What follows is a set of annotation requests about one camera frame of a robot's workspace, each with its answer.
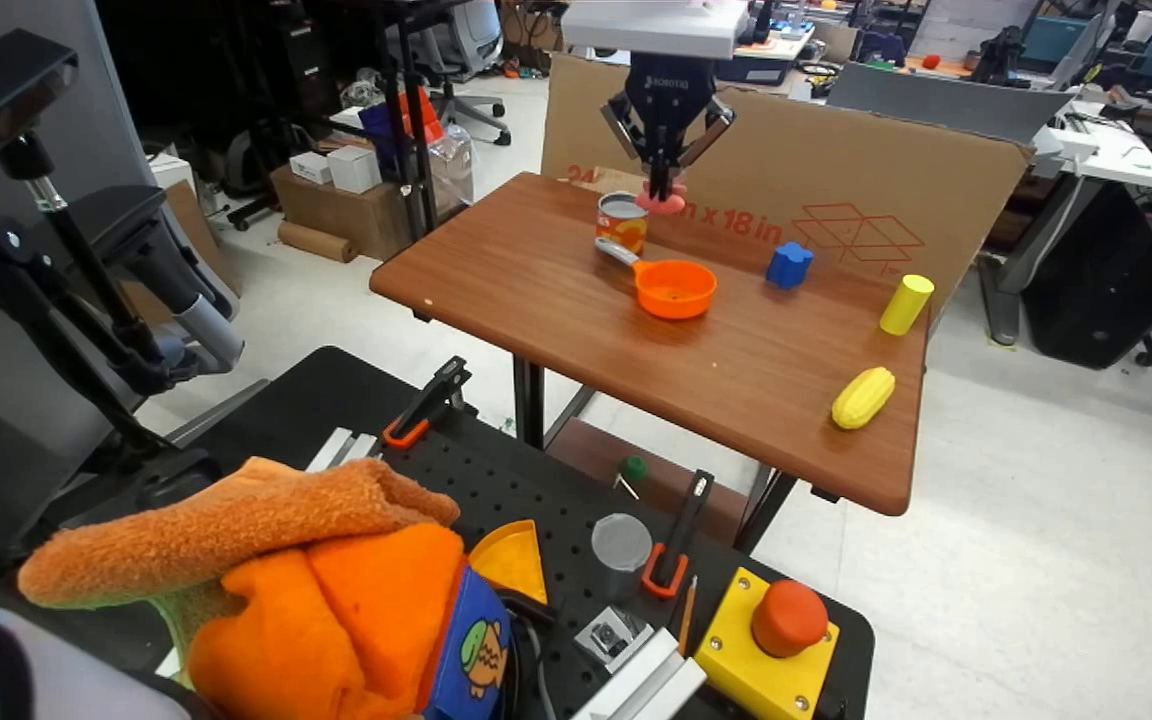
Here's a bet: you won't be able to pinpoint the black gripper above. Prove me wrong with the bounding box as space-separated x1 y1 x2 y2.
601 50 738 204

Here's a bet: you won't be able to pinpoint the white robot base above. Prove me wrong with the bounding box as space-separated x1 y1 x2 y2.
0 598 196 720

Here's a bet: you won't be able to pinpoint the yellow oval toy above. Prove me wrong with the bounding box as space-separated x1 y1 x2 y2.
827 362 899 437

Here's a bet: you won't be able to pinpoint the orange plush cloth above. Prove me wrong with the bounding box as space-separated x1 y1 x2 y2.
185 520 471 720

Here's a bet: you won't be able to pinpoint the tin can with orange label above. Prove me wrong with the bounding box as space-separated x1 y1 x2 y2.
592 191 655 261

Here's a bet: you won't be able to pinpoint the large cardboard sheet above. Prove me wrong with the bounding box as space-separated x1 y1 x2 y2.
540 50 1030 313

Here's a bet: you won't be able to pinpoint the blue cube block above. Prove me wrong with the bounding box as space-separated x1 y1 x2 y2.
763 238 814 291

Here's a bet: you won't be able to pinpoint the black office chair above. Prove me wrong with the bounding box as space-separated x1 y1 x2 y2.
392 0 514 148

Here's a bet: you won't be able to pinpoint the yellow cylinder block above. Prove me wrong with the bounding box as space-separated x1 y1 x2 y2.
876 270 940 338

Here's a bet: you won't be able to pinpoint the black table legs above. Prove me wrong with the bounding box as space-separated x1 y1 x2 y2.
508 352 801 553

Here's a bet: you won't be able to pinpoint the brown cardboard box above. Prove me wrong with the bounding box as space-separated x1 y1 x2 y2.
267 162 415 262

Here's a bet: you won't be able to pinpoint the black clamp with orange grip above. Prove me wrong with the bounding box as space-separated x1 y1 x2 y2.
377 352 475 456
634 469 715 602

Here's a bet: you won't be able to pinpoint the black perforated base board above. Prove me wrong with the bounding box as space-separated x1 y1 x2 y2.
90 338 876 720

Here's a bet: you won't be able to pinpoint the grey round disc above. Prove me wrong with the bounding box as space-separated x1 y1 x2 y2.
587 511 655 575

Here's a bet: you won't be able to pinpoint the white desk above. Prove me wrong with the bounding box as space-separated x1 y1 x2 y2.
1028 96 1152 191

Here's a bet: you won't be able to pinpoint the yellow wedge piece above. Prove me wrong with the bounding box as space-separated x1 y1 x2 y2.
464 514 550 609

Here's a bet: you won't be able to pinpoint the thin orange stick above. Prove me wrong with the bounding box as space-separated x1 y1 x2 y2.
675 571 705 656

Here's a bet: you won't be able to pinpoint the red stop button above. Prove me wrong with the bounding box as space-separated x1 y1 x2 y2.
747 575 831 658

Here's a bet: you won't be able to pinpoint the small black and white tag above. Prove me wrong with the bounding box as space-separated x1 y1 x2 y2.
573 602 640 671

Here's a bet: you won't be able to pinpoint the yellow emergency stop box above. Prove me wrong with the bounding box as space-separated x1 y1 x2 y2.
692 564 842 720

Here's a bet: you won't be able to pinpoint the blue patch with cartoon face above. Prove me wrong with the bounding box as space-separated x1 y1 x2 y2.
422 569 514 720

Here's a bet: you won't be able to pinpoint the orange fuzzy towel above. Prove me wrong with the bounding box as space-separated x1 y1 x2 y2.
12 452 464 611

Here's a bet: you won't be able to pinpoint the orange pan with grey handle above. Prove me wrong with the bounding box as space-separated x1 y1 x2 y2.
592 236 725 329

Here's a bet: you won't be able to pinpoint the grey cylindrical stand mount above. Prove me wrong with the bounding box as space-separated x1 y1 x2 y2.
60 181 249 393

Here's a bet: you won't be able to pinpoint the silver aluminium rail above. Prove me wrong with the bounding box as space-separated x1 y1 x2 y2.
573 624 713 720

